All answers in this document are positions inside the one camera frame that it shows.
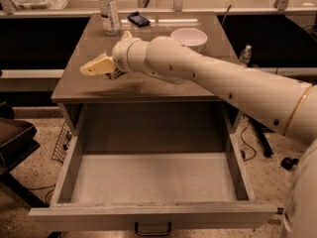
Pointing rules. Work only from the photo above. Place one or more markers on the black table leg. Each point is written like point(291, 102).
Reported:
point(260, 131)

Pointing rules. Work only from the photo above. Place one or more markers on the black drawer handle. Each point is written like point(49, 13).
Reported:
point(143, 230)

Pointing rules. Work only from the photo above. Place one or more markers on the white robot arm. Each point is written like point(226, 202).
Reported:
point(285, 105)

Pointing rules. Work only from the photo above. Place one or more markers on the clear plastic water bottle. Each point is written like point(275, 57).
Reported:
point(109, 16)

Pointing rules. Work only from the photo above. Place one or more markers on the dark blue snack packet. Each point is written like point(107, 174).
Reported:
point(137, 19)

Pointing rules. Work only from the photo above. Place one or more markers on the rxbar chocolate bar wrapper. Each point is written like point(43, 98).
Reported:
point(115, 74)

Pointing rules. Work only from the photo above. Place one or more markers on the grey cabinet with top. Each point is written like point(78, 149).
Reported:
point(141, 104)

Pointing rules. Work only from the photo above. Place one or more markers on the small background water bottle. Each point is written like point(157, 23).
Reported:
point(245, 55)

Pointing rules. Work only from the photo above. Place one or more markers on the black office chair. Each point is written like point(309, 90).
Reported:
point(16, 144)

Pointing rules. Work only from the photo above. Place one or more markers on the wire mesh basket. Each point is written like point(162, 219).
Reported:
point(62, 144)

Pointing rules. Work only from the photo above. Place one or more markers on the white ceramic bowl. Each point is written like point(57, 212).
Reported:
point(190, 37)

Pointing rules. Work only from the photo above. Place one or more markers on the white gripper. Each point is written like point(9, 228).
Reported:
point(119, 56)

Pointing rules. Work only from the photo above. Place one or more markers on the black chair base caster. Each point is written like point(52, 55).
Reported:
point(288, 163)

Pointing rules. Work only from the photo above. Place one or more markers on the open grey top drawer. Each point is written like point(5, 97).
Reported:
point(191, 191)

